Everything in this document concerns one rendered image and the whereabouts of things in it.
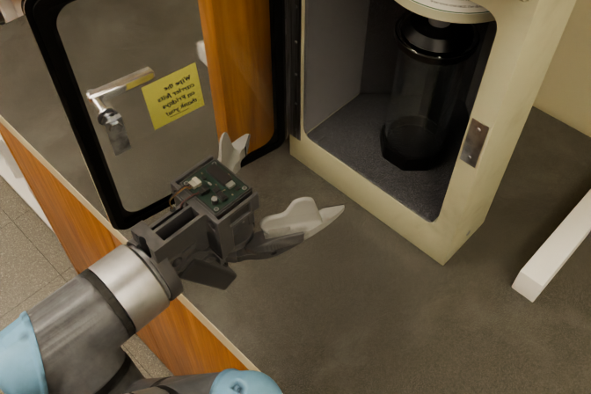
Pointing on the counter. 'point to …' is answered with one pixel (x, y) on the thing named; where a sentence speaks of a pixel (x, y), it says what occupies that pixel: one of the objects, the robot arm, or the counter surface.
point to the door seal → (74, 87)
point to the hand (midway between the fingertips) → (295, 172)
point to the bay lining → (359, 35)
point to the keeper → (474, 142)
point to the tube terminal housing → (496, 62)
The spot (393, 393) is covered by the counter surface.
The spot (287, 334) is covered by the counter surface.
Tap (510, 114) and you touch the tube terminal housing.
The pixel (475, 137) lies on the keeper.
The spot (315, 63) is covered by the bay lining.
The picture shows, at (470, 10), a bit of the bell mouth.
